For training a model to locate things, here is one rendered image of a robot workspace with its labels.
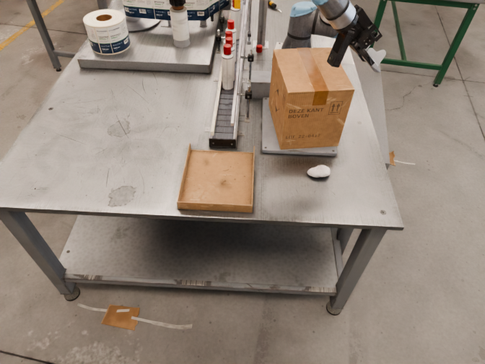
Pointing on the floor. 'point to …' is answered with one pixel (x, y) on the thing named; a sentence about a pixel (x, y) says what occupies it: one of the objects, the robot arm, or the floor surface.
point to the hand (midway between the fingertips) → (369, 66)
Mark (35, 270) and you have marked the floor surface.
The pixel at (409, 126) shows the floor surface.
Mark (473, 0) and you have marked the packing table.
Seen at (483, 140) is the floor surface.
